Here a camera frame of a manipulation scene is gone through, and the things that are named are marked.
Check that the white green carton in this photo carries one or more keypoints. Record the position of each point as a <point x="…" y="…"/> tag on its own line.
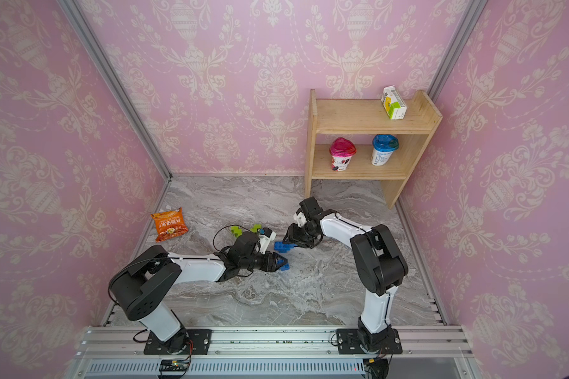
<point x="393" y="103"/>

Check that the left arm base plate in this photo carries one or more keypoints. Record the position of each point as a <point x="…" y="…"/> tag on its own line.
<point x="190" y="342"/>

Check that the green 2x4 lego brick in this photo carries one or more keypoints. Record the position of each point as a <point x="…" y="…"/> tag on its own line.
<point x="237" y="230"/>

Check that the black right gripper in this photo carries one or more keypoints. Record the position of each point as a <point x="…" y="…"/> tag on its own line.
<point x="294" y="238"/>

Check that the wooden shelf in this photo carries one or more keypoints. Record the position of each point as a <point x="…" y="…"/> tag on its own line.
<point x="360" y="120"/>

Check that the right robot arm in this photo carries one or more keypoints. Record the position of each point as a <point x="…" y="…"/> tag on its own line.
<point x="380" y="266"/>

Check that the blue lid yogurt cup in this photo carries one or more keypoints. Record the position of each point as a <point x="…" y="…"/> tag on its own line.
<point x="384" y="146"/>

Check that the pink lid yogurt cup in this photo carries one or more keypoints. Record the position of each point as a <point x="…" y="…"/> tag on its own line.
<point x="341" y="150"/>

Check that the orange snack bag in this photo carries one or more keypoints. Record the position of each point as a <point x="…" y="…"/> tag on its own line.
<point x="169" y="225"/>

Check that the aluminium front rail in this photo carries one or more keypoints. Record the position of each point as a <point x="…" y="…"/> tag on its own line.
<point x="276" y="352"/>

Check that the blue lego brick assembly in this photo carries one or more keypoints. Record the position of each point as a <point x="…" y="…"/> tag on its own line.
<point x="283" y="248"/>

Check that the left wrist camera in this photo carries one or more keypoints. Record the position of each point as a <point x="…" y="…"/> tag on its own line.
<point x="266" y="236"/>

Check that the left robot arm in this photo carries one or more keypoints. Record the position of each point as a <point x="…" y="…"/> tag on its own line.
<point x="140" y="288"/>

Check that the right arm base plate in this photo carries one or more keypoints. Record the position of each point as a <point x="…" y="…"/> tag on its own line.
<point x="352" y="341"/>

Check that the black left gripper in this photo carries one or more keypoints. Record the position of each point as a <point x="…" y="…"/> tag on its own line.
<point x="272" y="265"/>

